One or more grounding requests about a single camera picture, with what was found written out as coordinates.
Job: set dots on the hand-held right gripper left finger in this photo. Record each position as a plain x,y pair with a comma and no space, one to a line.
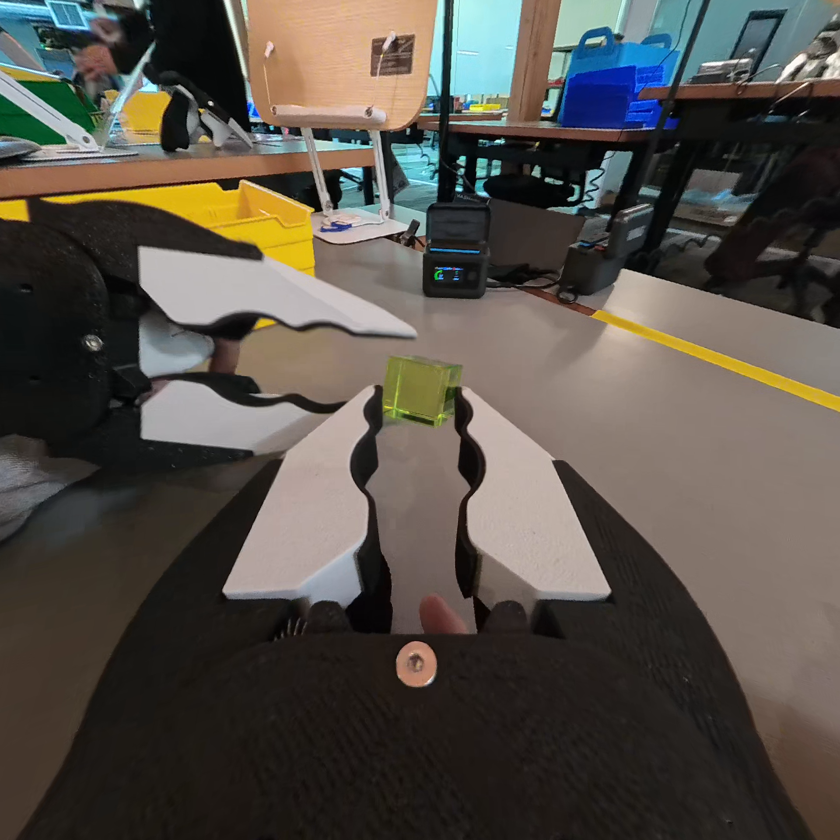
302,525

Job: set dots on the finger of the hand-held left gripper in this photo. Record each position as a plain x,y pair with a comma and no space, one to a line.
275,295
210,420

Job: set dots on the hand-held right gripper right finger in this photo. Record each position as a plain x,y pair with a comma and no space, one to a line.
538,525

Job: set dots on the yellow plastic bin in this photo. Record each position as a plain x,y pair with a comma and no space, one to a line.
262,223

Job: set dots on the yellow-green transparent cube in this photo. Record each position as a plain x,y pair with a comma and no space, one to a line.
420,390

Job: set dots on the person's left forearm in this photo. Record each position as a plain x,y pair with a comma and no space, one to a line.
33,485

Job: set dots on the black and white gripper device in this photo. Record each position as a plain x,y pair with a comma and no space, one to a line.
190,118

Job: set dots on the person's left hand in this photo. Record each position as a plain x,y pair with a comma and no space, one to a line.
226,358

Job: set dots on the person's right hand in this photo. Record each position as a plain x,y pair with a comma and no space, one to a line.
443,613

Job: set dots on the brown edged desk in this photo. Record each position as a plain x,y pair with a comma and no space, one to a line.
197,170

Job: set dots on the black portable power station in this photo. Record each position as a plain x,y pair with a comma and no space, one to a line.
456,249

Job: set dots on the green board on white stand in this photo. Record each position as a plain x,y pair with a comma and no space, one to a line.
33,111

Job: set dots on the wooden board on white stand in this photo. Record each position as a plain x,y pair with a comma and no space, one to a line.
328,59

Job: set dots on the yellow tape line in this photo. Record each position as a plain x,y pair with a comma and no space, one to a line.
722,361

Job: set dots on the black upright pole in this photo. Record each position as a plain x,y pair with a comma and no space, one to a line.
447,98

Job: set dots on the black office chair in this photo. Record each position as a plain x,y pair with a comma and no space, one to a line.
531,190

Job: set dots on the dark grey electronic box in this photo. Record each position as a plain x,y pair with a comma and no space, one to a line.
604,256

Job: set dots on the long dark-framed workbench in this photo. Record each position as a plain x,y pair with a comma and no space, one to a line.
525,129

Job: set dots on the dark rolling chair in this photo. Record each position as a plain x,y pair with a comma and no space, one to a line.
774,229

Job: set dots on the blue plastic crate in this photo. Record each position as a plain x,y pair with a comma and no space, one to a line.
610,85

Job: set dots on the wooden support post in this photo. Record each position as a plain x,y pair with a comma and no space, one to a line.
535,59

